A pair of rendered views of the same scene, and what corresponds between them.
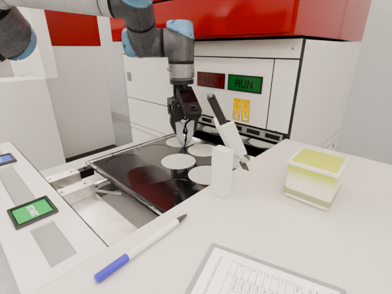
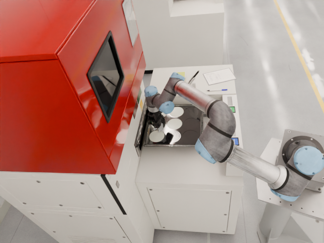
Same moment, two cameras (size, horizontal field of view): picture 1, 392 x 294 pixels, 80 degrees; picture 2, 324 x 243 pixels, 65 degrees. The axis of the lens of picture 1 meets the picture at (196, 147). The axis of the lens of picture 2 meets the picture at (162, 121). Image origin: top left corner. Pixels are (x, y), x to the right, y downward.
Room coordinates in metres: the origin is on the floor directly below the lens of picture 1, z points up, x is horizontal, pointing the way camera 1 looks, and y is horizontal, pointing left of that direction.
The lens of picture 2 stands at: (1.21, 1.03, 2.13)
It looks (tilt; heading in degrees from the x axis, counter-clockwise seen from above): 46 degrees down; 242
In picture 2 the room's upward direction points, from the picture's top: 11 degrees counter-clockwise
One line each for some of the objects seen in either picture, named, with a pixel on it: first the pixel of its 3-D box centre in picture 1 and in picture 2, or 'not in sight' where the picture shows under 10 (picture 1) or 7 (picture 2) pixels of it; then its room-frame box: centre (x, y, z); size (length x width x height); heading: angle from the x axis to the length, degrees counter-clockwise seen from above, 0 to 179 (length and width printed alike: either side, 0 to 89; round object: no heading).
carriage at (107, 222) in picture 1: (92, 218); not in sight; (0.40, 0.22, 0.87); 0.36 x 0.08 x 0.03; 47
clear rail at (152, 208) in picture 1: (122, 186); (202, 124); (0.47, 0.17, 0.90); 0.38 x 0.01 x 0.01; 47
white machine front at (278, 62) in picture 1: (186, 98); (132, 134); (0.90, 0.04, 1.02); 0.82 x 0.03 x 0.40; 47
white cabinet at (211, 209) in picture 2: not in sight; (194, 157); (0.47, 0.06, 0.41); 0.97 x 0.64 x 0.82; 47
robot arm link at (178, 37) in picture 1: (179, 42); (152, 96); (0.72, 0.05, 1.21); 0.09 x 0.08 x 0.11; 94
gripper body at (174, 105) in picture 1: (181, 98); (155, 116); (0.73, 0.05, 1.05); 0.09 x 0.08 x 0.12; 20
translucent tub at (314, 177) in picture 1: (314, 177); (180, 78); (0.34, -0.20, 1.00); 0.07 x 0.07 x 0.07; 49
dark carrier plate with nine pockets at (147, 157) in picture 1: (178, 161); (174, 124); (0.60, 0.05, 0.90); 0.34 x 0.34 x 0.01; 47
